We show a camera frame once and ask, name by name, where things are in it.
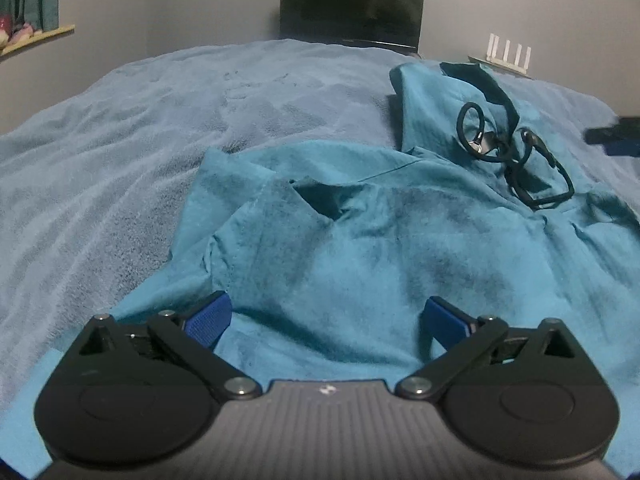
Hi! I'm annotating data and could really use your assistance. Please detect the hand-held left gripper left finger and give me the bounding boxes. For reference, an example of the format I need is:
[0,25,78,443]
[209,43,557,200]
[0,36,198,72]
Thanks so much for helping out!
[65,290,263,402]

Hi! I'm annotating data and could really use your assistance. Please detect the white router with antennas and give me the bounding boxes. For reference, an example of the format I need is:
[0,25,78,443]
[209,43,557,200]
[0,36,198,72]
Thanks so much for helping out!
[482,33,533,73]

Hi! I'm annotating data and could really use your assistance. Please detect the wooden window sill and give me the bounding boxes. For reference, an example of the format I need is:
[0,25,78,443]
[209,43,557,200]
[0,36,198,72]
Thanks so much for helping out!
[0,24,76,58]

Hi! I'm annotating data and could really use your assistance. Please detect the light blue fleece blanket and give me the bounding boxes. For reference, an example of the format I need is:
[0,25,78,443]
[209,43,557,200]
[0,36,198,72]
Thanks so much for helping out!
[0,39,640,411]

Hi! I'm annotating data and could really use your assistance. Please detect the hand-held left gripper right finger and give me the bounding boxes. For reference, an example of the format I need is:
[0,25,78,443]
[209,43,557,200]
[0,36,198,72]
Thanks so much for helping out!
[394,296,591,401]

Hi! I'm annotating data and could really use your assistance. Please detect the teal zip jacket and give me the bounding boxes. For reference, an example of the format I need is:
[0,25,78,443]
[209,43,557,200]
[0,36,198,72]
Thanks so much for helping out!
[0,60,640,480]

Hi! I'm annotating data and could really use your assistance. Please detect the pink object on sill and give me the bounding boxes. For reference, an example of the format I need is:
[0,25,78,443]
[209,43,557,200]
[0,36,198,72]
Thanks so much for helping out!
[0,15,37,47]

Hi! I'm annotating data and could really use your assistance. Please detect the black monitor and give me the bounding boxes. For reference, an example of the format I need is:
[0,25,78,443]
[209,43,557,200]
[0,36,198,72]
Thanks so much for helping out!
[279,0,426,53]

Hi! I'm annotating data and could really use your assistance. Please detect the white side shelf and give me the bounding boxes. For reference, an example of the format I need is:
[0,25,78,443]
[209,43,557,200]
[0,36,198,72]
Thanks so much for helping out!
[467,55,533,81]

